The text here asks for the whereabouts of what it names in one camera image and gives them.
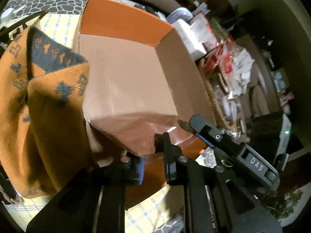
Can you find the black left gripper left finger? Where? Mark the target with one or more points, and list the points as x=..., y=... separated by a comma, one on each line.
x=132, y=170

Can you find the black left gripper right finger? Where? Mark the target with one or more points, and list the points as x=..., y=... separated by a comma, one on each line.
x=171, y=153

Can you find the orange knit scarf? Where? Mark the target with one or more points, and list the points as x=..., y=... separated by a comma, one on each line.
x=43, y=135

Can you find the orange cardboard box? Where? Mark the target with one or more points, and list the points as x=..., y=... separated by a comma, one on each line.
x=114, y=19

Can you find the brown packet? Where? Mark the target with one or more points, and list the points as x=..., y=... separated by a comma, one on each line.
x=136, y=132

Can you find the wicker basket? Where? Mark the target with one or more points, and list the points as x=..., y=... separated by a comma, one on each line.
x=227, y=109

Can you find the white tissue box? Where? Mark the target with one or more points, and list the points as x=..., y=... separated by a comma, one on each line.
x=195, y=49

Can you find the grey stone pattern mat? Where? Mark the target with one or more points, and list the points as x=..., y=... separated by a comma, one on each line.
x=28, y=7

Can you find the white cup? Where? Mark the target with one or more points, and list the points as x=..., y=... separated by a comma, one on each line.
x=7, y=15

